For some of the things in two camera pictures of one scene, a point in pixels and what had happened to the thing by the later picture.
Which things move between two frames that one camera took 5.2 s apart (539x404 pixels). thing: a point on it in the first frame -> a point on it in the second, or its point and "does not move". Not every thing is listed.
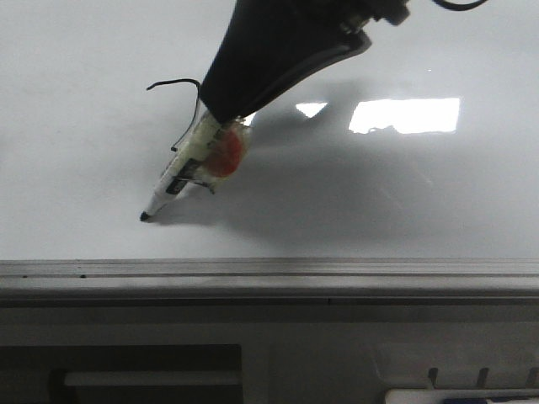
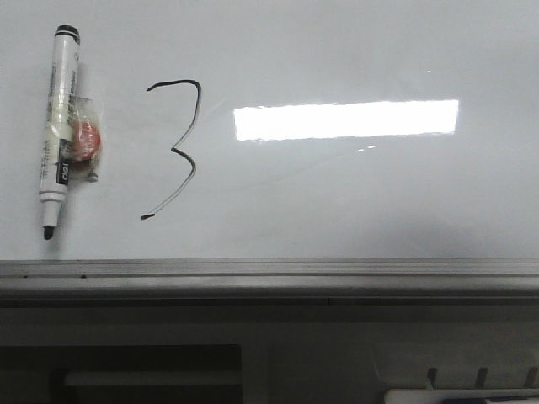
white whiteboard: [424, 147] does not move
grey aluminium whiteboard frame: [270, 283] does not move
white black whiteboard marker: [213, 153] -> [60, 124]
